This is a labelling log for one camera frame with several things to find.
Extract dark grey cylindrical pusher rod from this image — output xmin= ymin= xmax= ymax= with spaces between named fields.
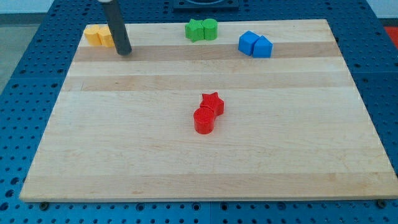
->
xmin=101 ymin=0 xmax=132 ymax=56

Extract green star block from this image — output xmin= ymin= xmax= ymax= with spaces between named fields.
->
xmin=185 ymin=19 xmax=204 ymax=42

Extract red star block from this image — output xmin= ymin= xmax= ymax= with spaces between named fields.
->
xmin=200 ymin=92 xmax=224 ymax=116

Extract yellow pentagon block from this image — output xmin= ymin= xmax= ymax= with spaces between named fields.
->
xmin=98 ymin=26 xmax=114 ymax=47

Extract yellow cylinder block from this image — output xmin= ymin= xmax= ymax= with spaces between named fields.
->
xmin=83 ymin=24 xmax=102 ymax=46

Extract green cylinder block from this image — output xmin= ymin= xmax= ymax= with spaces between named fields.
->
xmin=202 ymin=19 xmax=218 ymax=40

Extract red cylinder block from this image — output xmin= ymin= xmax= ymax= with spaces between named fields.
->
xmin=193 ymin=108 xmax=215 ymax=134

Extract blue cube block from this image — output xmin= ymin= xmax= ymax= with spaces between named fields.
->
xmin=238 ymin=30 xmax=260 ymax=56

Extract blue pentagon block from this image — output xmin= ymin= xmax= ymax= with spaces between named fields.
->
xmin=252 ymin=35 xmax=273 ymax=58

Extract light wooden board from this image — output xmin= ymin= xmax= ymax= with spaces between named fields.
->
xmin=20 ymin=19 xmax=397 ymax=202

